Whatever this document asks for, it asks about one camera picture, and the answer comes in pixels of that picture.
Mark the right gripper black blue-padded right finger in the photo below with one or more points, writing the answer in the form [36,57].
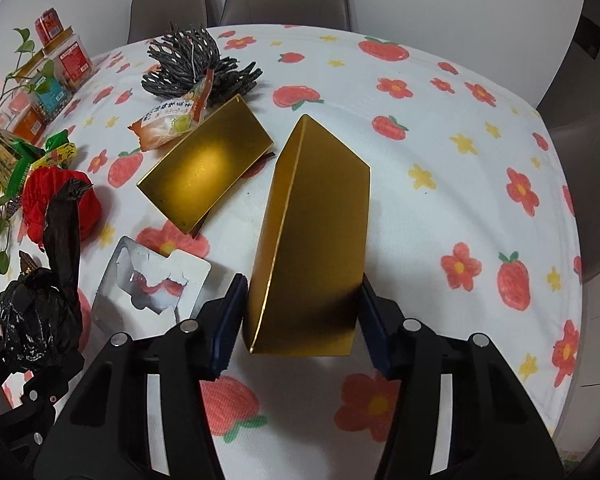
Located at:
[381,320]

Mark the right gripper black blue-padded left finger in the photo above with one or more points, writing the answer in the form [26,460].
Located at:
[220,322]

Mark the gold cardboard box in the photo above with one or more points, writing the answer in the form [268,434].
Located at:
[311,253]

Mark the white torn blister packaging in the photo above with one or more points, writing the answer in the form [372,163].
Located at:
[143,293]

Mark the black plastic bag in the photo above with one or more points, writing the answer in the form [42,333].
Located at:
[40,313]

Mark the orange snack wrapper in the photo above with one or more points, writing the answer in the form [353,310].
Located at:
[175,117]

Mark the green yellow snack bag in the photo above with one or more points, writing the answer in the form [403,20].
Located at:
[58,151]

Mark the floral strawberry tablecloth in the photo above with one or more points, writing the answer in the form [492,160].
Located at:
[470,230]

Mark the gold cardboard box lid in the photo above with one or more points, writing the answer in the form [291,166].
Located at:
[194,175]

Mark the red paper honeycomb ball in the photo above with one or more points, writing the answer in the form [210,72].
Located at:
[41,187]

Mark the orange snack jar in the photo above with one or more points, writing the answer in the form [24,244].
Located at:
[21,119]

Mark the clear jar teal label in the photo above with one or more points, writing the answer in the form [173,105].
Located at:
[50,95]

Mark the clear jar red label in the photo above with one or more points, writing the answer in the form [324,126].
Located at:
[72,65]

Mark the grey chair left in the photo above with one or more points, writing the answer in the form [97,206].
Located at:
[153,18]

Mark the red tin can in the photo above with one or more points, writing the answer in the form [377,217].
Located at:
[48,26]

